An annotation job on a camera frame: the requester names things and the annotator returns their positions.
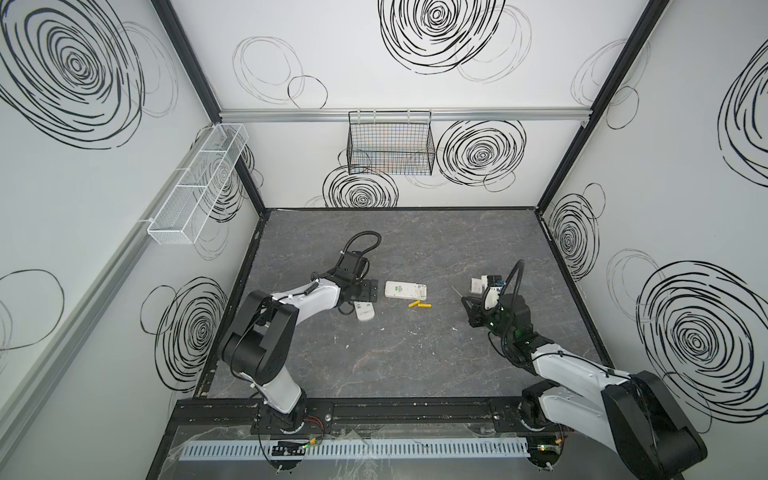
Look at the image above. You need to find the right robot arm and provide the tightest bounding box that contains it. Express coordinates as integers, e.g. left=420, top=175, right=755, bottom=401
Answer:
left=461, top=294, right=708, bottom=479

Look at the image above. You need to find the white remote with batteries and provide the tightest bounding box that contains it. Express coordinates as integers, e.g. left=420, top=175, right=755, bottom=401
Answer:
left=384, top=280, right=427, bottom=301

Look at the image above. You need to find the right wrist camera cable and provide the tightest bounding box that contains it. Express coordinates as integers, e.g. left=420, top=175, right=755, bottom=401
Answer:
left=494, top=259, right=526, bottom=307

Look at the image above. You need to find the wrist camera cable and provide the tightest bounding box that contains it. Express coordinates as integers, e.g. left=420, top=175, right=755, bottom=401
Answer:
left=494, top=259, right=526, bottom=307
left=340, top=230, right=383, bottom=271

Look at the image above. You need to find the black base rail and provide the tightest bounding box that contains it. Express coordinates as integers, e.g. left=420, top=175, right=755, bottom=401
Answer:
left=173, top=395, right=652, bottom=433

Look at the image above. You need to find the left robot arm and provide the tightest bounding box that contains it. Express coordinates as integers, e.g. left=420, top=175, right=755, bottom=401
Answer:
left=217, top=251, right=372, bottom=432

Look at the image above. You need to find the white mesh shelf basket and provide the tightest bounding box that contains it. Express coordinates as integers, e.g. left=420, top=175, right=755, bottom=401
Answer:
left=147, top=123, right=249, bottom=245

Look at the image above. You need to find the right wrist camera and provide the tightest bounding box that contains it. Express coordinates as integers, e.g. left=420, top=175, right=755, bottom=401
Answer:
left=480, top=275, right=506, bottom=311

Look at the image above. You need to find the white slotted cable duct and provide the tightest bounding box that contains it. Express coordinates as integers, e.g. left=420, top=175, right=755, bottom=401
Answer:
left=178, top=438, right=530, bottom=461

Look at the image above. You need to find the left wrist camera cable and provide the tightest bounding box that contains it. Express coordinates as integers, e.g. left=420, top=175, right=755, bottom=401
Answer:
left=340, top=230, right=383, bottom=271

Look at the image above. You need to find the black wire basket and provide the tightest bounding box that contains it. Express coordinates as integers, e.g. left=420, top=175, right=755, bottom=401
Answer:
left=346, top=110, right=436, bottom=176

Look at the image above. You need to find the white battery cover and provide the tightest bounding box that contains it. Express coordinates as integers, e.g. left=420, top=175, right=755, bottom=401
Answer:
left=470, top=275, right=488, bottom=295

